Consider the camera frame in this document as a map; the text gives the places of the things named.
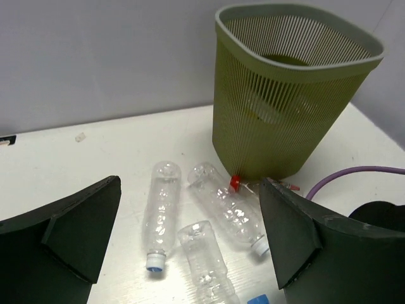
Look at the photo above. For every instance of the clear slim bottle white cap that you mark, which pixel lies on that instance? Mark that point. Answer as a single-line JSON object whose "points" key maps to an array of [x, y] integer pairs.
{"points": [[207, 267]]}

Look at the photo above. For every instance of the clear ribbed bottle blue cap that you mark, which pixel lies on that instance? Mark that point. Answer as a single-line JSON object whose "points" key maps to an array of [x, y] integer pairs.
{"points": [[231, 211]]}

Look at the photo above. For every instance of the crushed bottle red label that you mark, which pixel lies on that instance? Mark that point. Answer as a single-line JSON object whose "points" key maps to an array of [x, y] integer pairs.
{"points": [[246, 187]]}

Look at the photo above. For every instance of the clear bottle blue label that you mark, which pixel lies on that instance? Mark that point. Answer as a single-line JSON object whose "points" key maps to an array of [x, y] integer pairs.
{"points": [[261, 299]]}

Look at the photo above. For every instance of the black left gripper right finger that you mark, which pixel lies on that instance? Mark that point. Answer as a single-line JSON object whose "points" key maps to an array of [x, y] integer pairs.
{"points": [[321, 256]]}

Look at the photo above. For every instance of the clear bottle far left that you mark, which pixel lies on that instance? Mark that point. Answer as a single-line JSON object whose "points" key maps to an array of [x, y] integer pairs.
{"points": [[161, 214]]}

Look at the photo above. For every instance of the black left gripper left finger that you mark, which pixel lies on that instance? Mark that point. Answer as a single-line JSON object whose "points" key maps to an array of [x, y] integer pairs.
{"points": [[54, 254]]}

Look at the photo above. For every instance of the green mesh waste bin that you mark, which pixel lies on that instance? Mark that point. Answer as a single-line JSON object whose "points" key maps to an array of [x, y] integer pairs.
{"points": [[284, 72]]}

